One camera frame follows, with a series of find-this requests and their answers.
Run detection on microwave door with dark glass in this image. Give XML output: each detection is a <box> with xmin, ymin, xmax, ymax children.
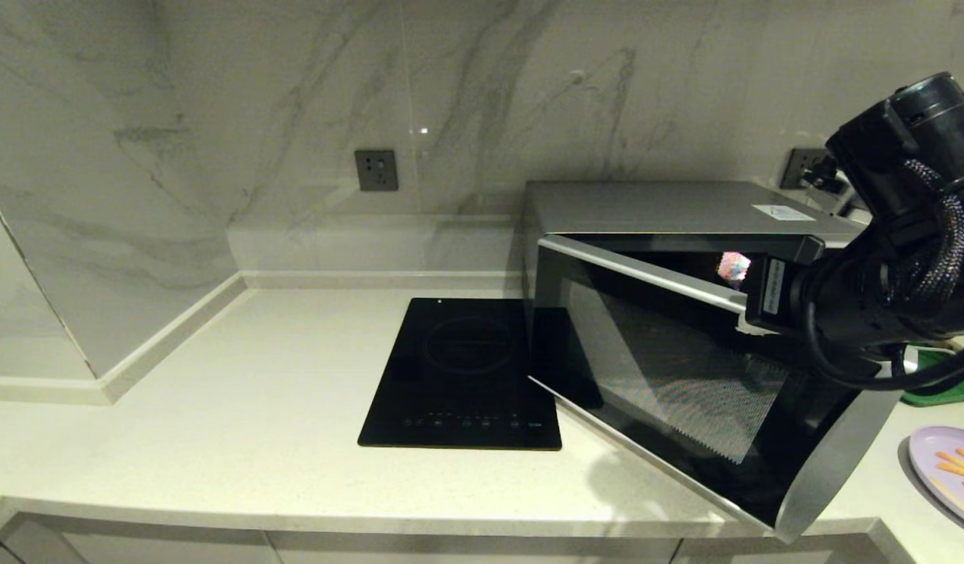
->
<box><xmin>527</xmin><ymin>233</ymin><xmax>919</xmax><ymax>544</ymax></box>

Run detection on purple plate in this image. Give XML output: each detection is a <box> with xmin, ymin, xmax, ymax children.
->
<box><xmin>908</xmin><ymin>425</ymin><xmax>964</xmax><ymax>532</ymax></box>

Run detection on white paper sheet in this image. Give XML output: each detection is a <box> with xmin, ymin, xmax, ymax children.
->
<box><xmin>752</xmin><ymin>204</ymin><xmax>817</xmax><ymax>222</ymax></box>

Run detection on green plastic tray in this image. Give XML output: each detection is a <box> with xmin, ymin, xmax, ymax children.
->
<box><xmin>901</xmin><ymin>349</ymin><xmax>964</xmax><ymax>408</ymax></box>

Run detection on black induction cooktop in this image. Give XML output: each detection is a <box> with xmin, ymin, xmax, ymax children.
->
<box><xmin>357</xmin><ymin>298</ymin><xmax>563</xmax><ymax>451</ymax></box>

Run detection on grey cabinet side panel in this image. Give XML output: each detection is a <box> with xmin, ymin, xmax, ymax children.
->
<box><xmin>0</xmin><ymin>513</ymin><xmax>87</xmax><ymax>564</ymax></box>

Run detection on grey double wall socket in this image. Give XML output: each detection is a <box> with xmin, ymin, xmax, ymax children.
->
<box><xmin>781</xmin><ymin>148</ymin><xmax>831</xmax><ymax>190</ymax></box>

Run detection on black braided cable sleeve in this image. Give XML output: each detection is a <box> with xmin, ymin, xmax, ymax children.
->
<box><xmin>893</xmin><ymin>161</ymin><xmax>964</xmax><ymax>302</ymax></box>

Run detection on grey single wall socket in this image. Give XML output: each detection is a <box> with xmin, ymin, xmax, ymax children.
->
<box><xmin>354</xmin><ymin>149</ymin><xmax>399</xmax><ymax>193</ymax></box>

